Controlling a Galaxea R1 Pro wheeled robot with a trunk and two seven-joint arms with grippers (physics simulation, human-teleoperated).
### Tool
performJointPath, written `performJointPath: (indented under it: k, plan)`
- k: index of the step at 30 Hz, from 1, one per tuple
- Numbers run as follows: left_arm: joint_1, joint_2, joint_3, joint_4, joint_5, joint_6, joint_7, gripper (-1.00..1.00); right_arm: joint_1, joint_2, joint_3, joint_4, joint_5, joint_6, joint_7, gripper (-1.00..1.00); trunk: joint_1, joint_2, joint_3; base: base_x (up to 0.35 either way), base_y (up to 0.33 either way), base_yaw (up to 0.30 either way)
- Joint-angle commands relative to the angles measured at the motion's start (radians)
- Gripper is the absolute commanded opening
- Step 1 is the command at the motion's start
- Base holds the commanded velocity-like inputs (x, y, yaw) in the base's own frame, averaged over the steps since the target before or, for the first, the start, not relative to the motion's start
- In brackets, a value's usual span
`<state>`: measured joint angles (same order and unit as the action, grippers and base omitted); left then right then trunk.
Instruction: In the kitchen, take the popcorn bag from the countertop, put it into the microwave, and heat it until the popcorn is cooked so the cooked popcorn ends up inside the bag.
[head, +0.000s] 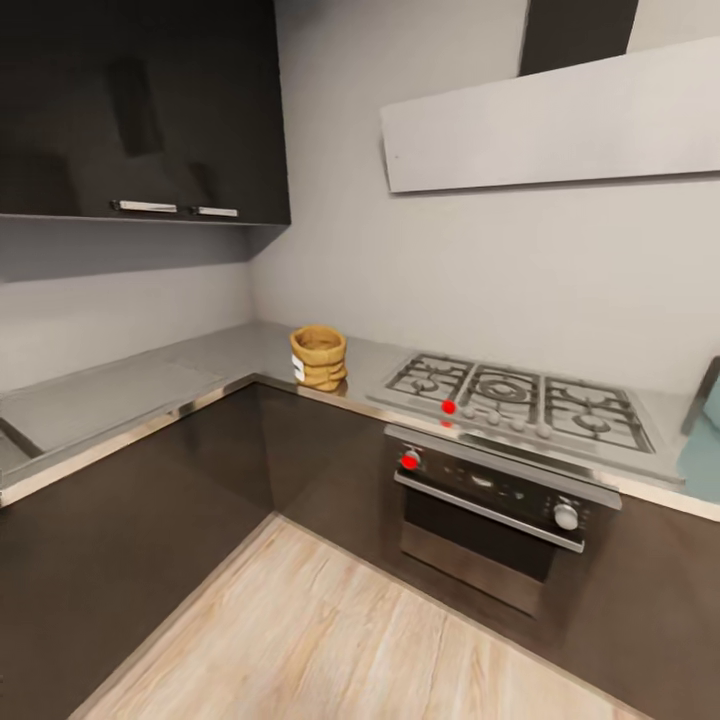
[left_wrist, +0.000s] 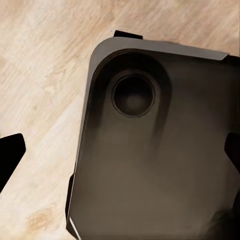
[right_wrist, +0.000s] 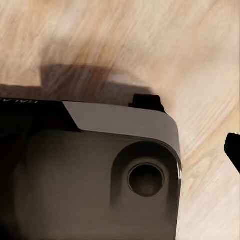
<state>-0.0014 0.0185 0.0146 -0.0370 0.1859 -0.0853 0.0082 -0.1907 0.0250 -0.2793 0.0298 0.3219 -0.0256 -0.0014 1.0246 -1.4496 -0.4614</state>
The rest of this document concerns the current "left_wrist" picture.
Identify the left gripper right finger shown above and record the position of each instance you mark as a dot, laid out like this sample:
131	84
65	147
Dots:
232	149

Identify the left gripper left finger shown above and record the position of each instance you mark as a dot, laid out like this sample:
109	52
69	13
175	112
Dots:
12	149

